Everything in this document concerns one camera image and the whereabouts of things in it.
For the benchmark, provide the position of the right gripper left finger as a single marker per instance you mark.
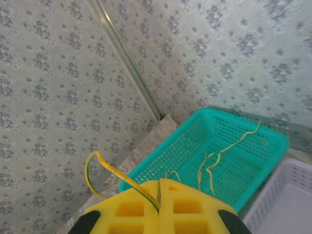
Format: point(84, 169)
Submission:
point(126, 214)

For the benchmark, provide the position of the lavender plastic basket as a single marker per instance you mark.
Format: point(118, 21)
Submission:
point(287, 195)

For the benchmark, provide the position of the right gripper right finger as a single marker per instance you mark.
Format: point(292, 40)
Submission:
point(192, 214)

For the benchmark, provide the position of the teal plastic basket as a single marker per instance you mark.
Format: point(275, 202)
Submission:
point(243, 170)

